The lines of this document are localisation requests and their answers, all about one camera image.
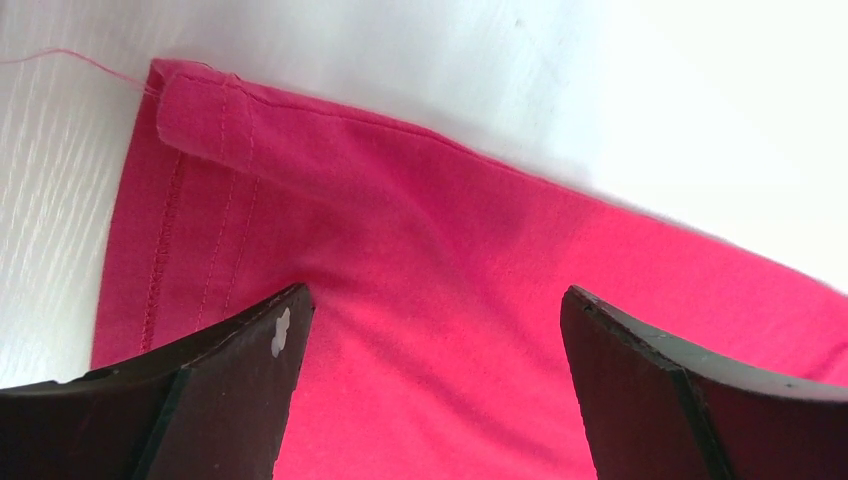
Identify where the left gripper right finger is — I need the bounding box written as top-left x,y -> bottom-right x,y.
560,286 -> 847,479

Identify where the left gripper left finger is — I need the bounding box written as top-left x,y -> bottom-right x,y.
1,284 -> 314,479

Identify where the crimson red t-shirt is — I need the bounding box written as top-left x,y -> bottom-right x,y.
92,59 -> 847,479

